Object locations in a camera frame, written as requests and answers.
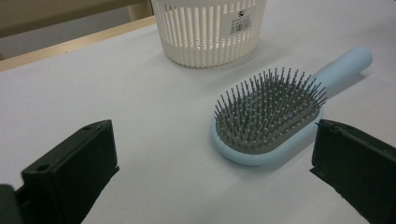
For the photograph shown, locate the white slotted plastic basket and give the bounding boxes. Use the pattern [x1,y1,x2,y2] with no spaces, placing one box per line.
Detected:
[150,0,268,68]

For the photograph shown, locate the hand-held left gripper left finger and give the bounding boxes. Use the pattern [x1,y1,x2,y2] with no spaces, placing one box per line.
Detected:
[20,119,120,224]

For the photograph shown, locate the beige wooden board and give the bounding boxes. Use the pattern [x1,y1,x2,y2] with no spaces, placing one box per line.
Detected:
[0,0,154,39]

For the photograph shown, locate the light blue hairbrush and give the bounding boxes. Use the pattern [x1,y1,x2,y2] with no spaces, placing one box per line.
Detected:
[210,47,374,166]

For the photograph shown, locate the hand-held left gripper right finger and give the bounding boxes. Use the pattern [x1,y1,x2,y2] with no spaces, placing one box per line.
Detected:
[309,119,396,224]

